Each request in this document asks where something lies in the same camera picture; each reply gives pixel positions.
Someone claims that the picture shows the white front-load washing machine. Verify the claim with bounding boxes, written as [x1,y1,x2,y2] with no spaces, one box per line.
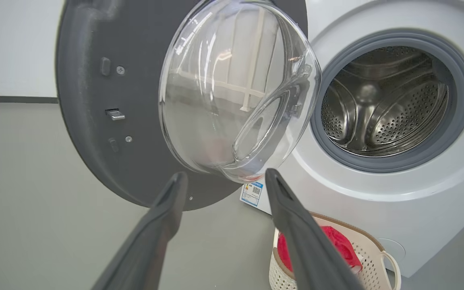
[240,0,464,278]

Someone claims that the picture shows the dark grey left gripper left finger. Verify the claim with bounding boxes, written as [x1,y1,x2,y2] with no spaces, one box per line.
[91,172,188,290]

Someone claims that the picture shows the dark round glass washer door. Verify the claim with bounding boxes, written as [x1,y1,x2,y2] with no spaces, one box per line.
[56,0,322,211]

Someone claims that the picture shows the red cloth garment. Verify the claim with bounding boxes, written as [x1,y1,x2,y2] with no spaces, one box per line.
[277,226,363,274]

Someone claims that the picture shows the blue energy label sticker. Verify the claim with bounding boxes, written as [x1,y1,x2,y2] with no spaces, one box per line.
[240,181,264,207]

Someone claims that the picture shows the stainless steel washing machine drum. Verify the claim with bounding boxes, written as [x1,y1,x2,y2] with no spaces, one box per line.
[321,46,450,157]

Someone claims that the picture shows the round drain filter cover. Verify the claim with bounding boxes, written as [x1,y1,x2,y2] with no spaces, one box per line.
[378,238,406,262]

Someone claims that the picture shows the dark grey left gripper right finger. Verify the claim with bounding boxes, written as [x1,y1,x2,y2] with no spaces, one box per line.
[265,168,365,290]

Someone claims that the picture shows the cream perforated laundry basket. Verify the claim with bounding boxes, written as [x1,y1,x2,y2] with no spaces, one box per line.
[269,211,402,290]

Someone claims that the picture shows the grey rubber door gasket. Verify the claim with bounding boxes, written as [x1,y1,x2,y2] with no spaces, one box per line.
[311,29,464,173]

